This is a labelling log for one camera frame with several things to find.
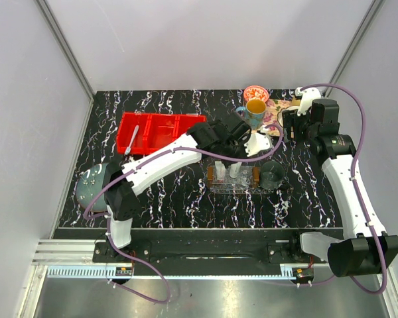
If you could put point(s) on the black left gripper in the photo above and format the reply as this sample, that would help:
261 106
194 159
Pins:
242 141

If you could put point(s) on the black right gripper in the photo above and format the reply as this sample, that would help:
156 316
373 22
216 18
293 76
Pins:
291 119

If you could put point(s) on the white toothpaste tube dark cap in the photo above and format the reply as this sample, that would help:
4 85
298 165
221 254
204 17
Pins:
234 170

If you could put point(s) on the white toothpaste tube red cap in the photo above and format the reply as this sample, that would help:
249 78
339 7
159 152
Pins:
220 171

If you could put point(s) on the dark grey mug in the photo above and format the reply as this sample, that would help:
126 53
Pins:
272 175

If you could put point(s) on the white toothbrush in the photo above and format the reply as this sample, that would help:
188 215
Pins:
133 137

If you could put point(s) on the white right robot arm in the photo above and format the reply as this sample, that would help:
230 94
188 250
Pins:
365 248

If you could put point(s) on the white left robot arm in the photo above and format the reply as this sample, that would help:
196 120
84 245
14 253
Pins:
122 185

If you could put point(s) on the red bin with toothpaste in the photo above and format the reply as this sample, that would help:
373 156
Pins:
160 130

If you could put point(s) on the floral placemat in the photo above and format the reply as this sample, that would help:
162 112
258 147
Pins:
273 114

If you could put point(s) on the blue floral mug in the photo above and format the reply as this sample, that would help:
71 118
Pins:
253 112

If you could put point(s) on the red bin with mug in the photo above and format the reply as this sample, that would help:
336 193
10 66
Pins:
185 122

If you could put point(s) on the red patterned bowl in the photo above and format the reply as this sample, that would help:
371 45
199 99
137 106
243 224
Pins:
255 92

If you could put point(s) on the blue-grey ceramic plate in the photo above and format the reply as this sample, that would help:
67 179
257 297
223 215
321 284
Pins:
90 184

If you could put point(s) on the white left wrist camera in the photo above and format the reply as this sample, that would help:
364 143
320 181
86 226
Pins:
257 142

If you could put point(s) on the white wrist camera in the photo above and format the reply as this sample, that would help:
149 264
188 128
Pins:
307 96
257 142

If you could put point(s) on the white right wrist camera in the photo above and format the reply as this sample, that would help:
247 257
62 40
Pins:
307 96

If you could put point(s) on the clear glass tray wooden handles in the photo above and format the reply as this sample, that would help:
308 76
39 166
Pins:
247 182

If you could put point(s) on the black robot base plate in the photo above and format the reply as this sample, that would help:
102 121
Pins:
272 252

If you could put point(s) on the aluminium frame rail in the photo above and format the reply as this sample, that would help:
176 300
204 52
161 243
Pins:
67 259

